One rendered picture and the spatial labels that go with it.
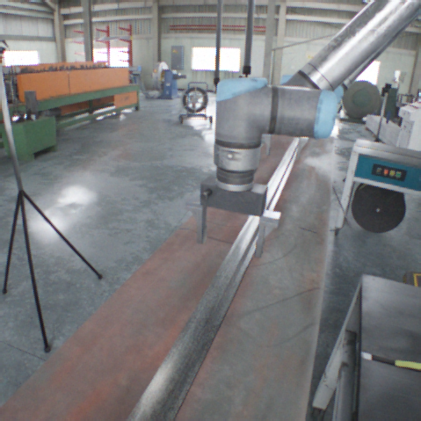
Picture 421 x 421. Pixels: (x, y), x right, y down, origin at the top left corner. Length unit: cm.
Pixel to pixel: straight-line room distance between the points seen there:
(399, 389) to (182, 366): 44
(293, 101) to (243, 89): 9
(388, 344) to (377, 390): 14
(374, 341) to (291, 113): 55
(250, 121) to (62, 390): 56
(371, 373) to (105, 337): 55
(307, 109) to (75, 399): 62
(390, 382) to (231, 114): 62
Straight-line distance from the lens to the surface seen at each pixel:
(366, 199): 278
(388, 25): 75
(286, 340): 65
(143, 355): 61
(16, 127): 481
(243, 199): 61
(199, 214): 67
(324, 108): 57
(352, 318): 106
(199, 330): 61
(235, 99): 55
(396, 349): 82
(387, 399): 72
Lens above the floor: 128
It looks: 26 degrees down
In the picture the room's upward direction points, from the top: 2 degrees clockwise
